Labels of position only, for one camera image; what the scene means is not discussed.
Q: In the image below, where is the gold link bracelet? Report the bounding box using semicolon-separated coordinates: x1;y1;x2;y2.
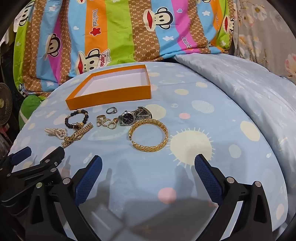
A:
61;123;94;149

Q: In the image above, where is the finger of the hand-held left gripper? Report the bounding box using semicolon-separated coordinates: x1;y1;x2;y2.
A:
1;147;65;200
0;146;32;176

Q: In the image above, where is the striped monkey print blanket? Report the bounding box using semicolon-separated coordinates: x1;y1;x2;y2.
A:
13;0;234;93

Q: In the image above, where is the grey floral cloth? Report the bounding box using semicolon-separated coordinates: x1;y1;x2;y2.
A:
231;0;296;78

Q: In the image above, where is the silver wristwatch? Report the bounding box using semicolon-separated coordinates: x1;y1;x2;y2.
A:
118;106;153;127

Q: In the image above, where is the pearl brooch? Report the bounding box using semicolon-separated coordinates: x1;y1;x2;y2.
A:
45;127;68;140

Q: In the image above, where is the green plush toy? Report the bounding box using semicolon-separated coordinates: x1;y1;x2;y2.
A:
20;95;48;124

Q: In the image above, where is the black bead bracelet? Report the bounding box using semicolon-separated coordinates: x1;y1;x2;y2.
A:
64;109;89;130

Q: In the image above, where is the orange cardboard box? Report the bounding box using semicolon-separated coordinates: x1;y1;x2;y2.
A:
65;64;151;110

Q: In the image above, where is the small electric fan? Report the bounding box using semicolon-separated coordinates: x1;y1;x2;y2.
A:
0;82;12;130

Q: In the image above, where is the pale blue quilt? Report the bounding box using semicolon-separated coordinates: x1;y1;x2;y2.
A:
173;53;296;167

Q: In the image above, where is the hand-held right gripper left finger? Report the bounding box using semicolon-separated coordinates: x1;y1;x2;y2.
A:
24;155;103;241

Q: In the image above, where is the gold woven bangle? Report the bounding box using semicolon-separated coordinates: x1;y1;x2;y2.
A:
128;119;168;153

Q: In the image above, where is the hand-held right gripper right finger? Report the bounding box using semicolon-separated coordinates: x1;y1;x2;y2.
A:
194;154;274;241

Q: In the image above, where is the blue dotted bed sheet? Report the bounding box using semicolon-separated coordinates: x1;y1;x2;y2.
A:
7;61;289;234

